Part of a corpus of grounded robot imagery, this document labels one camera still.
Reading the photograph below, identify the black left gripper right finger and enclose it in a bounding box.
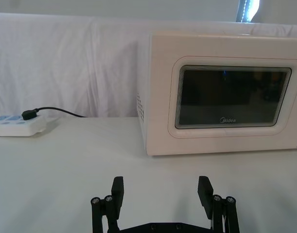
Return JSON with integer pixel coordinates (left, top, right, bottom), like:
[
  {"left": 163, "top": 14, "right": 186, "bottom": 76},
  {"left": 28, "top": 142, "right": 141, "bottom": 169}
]
[{"left": 198, "top": 176, "right": 240, "bottom": 233}]

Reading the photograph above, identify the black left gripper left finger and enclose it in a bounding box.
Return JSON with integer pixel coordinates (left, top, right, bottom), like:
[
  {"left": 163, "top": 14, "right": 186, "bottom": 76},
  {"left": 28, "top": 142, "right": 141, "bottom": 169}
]
[{"left": 90, "top": 176, "right": 125, "bottom": 233}]

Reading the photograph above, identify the white table cloth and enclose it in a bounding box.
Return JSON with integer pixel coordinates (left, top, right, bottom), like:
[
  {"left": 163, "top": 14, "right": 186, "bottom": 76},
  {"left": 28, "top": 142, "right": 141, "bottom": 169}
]
[{"left": 0, "top": 116, "right": 297, "bottom": 233}]

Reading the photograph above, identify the cream microwave oven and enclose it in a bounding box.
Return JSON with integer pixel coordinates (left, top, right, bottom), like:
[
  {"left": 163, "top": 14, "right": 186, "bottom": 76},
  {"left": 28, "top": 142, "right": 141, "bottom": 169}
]
[{"left": 136, "top": 31, "right": 297, "bottom": 158}]

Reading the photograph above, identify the white power strip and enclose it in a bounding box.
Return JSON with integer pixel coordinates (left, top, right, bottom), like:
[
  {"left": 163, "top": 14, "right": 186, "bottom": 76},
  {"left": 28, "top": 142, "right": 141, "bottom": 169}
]
[{"left": 0, "top": 115, "right": 46, "bottom": 138}]

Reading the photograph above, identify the white curtain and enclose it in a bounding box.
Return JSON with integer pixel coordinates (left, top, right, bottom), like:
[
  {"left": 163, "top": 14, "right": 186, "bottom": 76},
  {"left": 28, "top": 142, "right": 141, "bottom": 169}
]
[{"left": 0, "top": 0, "right": 297, "bottom": 119}]

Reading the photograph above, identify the black power cable with plug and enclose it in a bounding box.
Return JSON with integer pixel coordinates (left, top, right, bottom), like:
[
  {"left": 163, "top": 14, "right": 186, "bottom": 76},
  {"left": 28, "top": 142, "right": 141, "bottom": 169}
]
[{"left": 21, "top": 107, "right": 87, "bottom": 121}]

